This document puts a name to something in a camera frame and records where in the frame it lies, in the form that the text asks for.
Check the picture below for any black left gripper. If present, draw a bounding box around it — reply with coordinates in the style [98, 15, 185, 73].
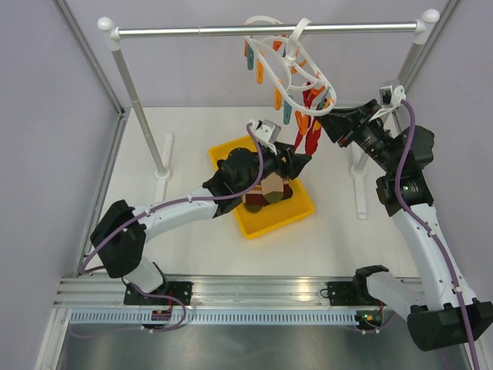
[237, 141, 312, 194]

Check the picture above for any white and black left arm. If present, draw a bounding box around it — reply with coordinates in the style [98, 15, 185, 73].
[90, 143, 311, 304]

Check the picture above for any red sock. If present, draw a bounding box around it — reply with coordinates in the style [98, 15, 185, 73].
[294, 88, 327, 156]

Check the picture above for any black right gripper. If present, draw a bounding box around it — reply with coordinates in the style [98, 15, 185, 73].
[315, 98, 399, 174]

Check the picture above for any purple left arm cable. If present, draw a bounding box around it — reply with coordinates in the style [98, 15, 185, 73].
[79, 123, 267, 340]

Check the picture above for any yellow plastic tray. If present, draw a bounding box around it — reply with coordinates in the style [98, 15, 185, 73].
[209, 136, 315, 239]

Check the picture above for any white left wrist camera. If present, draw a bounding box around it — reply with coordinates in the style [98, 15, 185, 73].
[248, 119, 281, 154]

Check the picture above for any aluminium table edge rail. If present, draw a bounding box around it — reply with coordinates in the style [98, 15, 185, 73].
[54, 273, 383, 310]

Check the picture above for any silver clothes rack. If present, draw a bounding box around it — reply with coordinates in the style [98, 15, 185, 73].
[96, 8, 441, 220]

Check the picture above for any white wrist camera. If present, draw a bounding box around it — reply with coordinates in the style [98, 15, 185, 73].
[248, 119, 281, 154]
[371, 79, 407, 120]

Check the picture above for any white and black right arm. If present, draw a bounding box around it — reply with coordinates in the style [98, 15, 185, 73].
[320, 99, 492, 352]

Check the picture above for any striped beige maroon sock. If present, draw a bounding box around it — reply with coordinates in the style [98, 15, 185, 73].
[260, 173, 293, 204]

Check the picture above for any white slotted cable duct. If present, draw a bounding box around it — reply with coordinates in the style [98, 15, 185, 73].
[70, 308, 358, 326]

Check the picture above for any white round clip hanger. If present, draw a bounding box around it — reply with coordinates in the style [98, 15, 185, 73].
[243, 18, 337, 124]

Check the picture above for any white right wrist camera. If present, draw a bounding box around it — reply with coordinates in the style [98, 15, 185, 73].
[371, 79, 407, 120]

